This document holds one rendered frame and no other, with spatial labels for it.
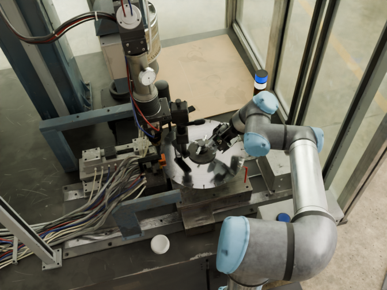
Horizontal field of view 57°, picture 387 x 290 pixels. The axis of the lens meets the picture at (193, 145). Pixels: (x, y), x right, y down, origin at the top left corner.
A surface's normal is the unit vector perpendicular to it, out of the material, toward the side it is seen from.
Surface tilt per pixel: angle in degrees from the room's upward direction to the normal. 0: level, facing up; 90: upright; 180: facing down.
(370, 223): 0
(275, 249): 21
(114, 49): 90
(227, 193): 0
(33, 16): 90
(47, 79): 90
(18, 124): 0
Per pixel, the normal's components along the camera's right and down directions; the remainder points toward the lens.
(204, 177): -0.05, -0.61
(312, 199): -0.13, -0.79
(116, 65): 0.23, 0.77
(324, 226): 0.30, -0.72
